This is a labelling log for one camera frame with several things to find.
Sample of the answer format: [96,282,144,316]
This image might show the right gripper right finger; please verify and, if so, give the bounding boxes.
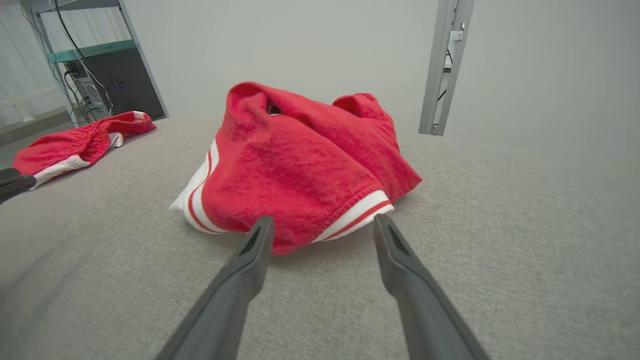
[373,214,492,360]

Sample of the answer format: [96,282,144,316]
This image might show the grey fabric sofa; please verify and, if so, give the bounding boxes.
[0,116,640,360]

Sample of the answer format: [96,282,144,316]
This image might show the grey metal wall post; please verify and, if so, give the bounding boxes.
[418,0,476,137]

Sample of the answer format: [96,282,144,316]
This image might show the grey rack with teal shelf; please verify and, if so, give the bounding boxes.
[20,0,169,126]

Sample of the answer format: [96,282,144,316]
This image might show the red Bulls 23 shorts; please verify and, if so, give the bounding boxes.
[12,110,157,191]

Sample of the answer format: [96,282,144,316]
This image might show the red white-trimmed jersey shirt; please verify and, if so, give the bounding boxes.
[169,81,423,257]

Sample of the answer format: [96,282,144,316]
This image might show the black hanging cable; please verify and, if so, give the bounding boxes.
[52,0,115,118]

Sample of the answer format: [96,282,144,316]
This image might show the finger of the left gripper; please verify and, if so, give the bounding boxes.
[0,168,38,205]

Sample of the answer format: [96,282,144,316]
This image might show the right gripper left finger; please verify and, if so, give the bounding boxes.
[155,216,276,360]

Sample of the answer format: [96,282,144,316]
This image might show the black computer tower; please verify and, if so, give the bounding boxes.
[64,47,166,121]

